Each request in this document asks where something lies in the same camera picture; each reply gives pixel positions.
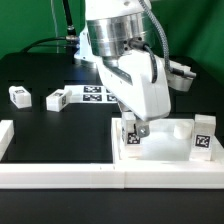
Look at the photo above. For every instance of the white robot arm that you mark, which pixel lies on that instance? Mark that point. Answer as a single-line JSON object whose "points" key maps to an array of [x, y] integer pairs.
{"points": [[128, 45]]}

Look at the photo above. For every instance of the white square tabletop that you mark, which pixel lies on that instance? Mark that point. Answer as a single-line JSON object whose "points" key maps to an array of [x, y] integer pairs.
{"points": [[169, 141]]}

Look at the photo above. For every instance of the white fiducial marker sheet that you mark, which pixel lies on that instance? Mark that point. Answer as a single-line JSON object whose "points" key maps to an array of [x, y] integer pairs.
{"points": [[90, 94]]}

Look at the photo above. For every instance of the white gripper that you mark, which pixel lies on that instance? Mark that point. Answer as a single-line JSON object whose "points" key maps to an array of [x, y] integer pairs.
{"points": [[147, 100]]}

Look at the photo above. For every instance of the white U-shaped obstacle fence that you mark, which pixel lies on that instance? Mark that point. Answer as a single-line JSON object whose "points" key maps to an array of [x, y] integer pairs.
{"points": [[193, 175]]}

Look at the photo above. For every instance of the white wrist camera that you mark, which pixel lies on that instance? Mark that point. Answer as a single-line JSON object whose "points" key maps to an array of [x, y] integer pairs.
{"points": [[183, 81]]}

